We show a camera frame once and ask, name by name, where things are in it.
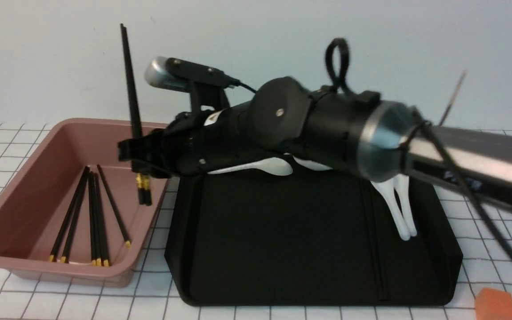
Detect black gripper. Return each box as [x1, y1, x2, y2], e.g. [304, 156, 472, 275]
[117, 106, 265, 179]

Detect black chopstick gold band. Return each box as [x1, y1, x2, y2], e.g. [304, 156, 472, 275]
[120, 24, 146, 205]
[142, 175, 152, 206]

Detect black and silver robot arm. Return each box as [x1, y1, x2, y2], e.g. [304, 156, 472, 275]
[118, 77, 512, 213]

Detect white spoon lying sideways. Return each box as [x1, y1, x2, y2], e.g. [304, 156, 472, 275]
[208, 157, 293, 176]

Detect black chopstick in bin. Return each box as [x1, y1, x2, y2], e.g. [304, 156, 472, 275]
[48, 166, 90, 263]
[93, 172, 111, 267]
[60, 167, 89, 264]
[97, 164, 132, 248]
[88, 172, 97, 266]

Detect white spoon at tray edge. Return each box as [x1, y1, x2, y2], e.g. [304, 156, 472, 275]
[293, 156, 332, 172]

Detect pink plastic bin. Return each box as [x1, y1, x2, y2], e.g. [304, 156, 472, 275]
[0, 118, 167, 287]

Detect black plastic tray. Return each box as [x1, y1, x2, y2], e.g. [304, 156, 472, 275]
[165, 161, 463, 306]

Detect lone black chopstick on tray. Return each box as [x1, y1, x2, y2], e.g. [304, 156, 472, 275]
[361, 180, 388, 304]

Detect white grid tablecloth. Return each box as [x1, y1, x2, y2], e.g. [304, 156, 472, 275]
[0, 122, 512, 320]

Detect orange foam cube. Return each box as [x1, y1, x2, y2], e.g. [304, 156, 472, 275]
[475, 288, 512, 320]

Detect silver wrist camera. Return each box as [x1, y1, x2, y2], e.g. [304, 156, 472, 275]
[144, 56, 241, 112]

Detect black cable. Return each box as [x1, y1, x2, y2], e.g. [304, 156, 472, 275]
[325, 37, 512, 294]

